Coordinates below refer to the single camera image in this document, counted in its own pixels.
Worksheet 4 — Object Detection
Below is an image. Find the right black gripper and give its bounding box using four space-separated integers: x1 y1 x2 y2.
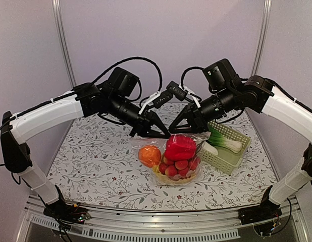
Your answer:
168 86 237 134

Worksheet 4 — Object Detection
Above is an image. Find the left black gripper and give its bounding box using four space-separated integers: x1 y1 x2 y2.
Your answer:
108 93 172 139

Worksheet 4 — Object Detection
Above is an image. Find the red bell pepper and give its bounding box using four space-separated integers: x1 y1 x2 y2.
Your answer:
164 134 197 161

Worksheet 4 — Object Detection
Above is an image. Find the clear zip top bag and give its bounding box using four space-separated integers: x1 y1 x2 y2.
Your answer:
130 132 210 186

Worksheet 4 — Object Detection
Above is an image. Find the orange fruit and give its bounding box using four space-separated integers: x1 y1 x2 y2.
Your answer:
138 145 162 168

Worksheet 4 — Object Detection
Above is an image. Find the yellow napa cabbage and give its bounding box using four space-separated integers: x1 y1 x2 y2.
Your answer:
150 166 199 186

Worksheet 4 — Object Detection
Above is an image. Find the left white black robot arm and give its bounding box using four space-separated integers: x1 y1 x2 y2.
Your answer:
0 67 170 224

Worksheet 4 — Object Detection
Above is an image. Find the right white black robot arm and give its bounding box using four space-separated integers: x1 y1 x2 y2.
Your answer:
169 58 312 224

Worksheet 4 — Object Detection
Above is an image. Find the white radish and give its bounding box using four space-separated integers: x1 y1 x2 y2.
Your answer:
202 141 219 156

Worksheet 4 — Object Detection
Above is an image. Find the green white bok choy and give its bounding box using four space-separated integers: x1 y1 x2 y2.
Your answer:
207 127 242 153

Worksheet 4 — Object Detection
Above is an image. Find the beige perforated plastic basket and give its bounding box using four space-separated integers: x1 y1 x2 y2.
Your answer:
199 121 251 175

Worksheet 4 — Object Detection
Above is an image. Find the floral tablecloth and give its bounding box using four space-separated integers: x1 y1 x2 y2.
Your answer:
47 113 277 211

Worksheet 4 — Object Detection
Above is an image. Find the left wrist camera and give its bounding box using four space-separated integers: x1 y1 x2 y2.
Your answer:
138 90 173 115

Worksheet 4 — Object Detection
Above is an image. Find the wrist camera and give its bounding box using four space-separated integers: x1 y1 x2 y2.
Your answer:
138 90 173 115
166 81 201 107

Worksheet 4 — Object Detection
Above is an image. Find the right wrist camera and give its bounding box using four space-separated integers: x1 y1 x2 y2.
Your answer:
166 81 201 107

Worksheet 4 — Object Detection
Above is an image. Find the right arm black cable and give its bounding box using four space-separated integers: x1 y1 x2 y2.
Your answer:
180 66 204 86

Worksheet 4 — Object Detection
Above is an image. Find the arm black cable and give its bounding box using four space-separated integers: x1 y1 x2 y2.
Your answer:
180 66 204 86
90 56 163 94

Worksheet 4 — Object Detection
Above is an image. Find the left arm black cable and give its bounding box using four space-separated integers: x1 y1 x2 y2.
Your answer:
90 56 163 94

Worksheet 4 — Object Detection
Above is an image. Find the aluminium front rail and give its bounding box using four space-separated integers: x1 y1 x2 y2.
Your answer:
16 195 310 241

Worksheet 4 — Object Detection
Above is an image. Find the right aluminium frame post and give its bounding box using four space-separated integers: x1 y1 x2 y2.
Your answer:
251 0 272 76

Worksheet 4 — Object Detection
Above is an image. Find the aluminium frame post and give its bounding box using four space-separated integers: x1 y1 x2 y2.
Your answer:
251 0 272 76
51 0 77 87

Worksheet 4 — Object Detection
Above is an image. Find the left aluminium frame post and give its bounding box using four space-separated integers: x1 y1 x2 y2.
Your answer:
51 0 77 87

